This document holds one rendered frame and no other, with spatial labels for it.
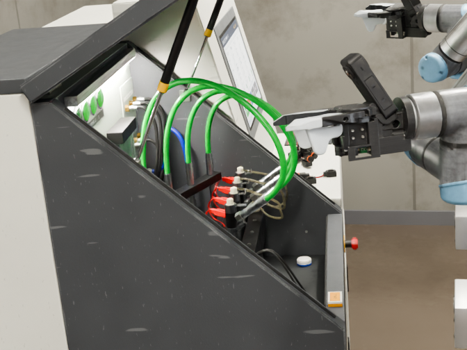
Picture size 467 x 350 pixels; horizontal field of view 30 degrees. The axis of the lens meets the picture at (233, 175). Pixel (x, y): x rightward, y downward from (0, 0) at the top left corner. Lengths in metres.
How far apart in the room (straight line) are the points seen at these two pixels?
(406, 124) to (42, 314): 0.88
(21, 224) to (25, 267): 0.09
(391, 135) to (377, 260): 3.04
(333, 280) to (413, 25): 0.82
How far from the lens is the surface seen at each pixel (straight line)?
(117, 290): 1.81
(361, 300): 4.03
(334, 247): 2.17
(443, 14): 2.40
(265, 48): 4.70
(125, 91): 2.26
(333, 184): 2.53
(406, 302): 4.01
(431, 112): 1.40
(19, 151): 1.75
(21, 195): 1.78
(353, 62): 1.37
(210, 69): 2.34
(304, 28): 4.64
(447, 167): 1.46
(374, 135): 1.37
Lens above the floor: 1.80
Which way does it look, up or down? 18 degrees down
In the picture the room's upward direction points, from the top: 5 degrees counter-clockwise
